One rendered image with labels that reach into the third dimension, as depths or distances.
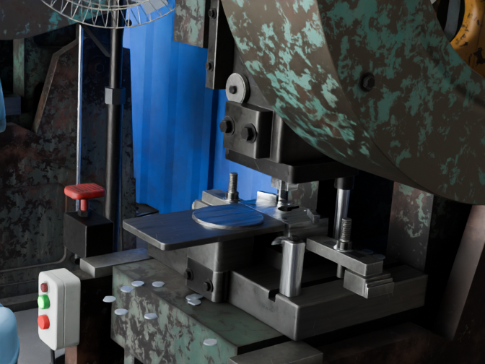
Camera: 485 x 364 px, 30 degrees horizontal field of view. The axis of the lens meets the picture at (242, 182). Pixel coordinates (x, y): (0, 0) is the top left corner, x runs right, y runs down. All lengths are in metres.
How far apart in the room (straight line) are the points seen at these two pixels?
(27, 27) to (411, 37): 1.82
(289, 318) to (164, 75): 2.71
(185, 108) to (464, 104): 2.83
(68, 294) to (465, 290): 0.71
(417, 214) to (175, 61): 2.44
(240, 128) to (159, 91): 2.57
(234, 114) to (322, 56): 0.56
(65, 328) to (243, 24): 0.81
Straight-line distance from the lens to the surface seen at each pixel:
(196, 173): 3.87
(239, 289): 1.53
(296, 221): 1.57
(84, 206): 1.79
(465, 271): 1.66
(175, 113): 3.99
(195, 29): 1.60
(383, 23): 1.04
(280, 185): 1.60
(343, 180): 1.59
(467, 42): 1.28
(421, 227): 1.64
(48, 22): 2.77
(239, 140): 1.53
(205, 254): 1.54
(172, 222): 1.52
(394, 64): 1.06
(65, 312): 1.70
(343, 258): 1.51
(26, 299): 3.16
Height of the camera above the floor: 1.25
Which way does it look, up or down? 15 degrees down
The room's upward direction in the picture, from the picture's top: 4 degrees clockwise
